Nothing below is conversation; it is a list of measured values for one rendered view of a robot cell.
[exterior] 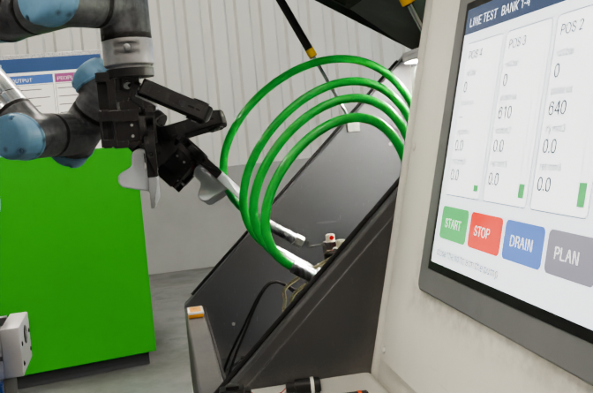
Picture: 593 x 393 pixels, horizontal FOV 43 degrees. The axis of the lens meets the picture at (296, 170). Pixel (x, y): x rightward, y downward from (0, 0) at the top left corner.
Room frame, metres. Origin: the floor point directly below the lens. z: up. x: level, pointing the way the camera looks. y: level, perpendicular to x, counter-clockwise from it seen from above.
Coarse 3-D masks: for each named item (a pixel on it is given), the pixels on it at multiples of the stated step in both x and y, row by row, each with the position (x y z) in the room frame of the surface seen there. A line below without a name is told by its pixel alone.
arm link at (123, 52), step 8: (112, 40) 1.12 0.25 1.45; (120, 40) 1.12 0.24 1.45; (128, 40) 1.12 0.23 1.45; (136, 40) 1.13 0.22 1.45; (144, 40) 1.13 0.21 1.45; (104, 48) 1.13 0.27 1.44; (112, 48) 1.12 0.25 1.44; (120, 48) 1.12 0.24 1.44; (128, 48) 1.11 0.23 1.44; (136, 48) 1.13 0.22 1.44; (144, 48) 1.13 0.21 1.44; (152, 48) 1.15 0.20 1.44; (104, 56) 1.14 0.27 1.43; (112, 56) 1.12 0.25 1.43; (120, 56) 1.12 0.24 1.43; (128, 56) 1.12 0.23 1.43; (136, 56) 1.12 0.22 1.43; (144, 56) 1.13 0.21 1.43; (152, 56) 1.15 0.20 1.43; (104, 64) 1.14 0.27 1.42; (112, 64) 1.12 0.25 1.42; (120, 64) 1.12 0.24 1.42; (128, 64) 1.13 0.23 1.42; (136, 64) 1.13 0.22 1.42; (144, 64) 1.14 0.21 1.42; (152, 64) 1.16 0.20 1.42
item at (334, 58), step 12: (312, 60) 1.32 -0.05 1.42; (324, 60) 1.33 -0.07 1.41; (336, 60) 1.33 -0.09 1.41; (348, 60) 1.33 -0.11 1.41; (360, 60) 1.34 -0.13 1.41; (288, 72) 1.32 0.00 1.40; (384, 72) 1.34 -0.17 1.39; (276, 84) 1.31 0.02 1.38; (396, 84) 1.35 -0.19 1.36; (252, 96) 1.31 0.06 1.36; (264, 96) 1.31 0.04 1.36; (408, 96) 1.35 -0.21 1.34; (252, 108) 1.31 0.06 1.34; (240, 120) 1.30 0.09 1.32; (228, 132) 1.30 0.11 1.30; (228, 144) 1.30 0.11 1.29; (228, 156) 1.30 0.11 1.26; (228, 192) 1.30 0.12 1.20
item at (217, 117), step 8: (216, 112) 1.32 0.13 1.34; (184, 120) 1.31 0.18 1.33; (216, 120) 1.31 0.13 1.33; (224, 120) 1.32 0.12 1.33; (168, 128) 1.31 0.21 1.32; (176, 128) 1.31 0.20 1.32; (184, 128) 1.31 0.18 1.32; (192, 128) 1.31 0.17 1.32; (200, 128) 1.31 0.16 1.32; (208, 128) 1.32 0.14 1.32; (216, 128) 1.32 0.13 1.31; (168, 136) 1.31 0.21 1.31; (176, 136) 1.31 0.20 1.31; (192, 136) 1.35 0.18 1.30
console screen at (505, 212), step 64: (512, 0) 0.72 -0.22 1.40; (576, 0) 0.60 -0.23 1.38; (512, 64) 0.70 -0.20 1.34; (576, 64) 0.59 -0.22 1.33; (448, 128) 0.83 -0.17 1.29; (512, 128) 0.68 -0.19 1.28; (576, 128) 0.57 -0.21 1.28; (448, 192) 0.80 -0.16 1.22; (512, 192) 0.66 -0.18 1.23; (576, 192) 0.56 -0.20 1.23; (448, 256) 0.77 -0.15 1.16; (512, 256) 0.64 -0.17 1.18; (576, 256) 0.54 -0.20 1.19; (512, 320) 0.62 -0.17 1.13; (576, 320) 0.53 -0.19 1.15
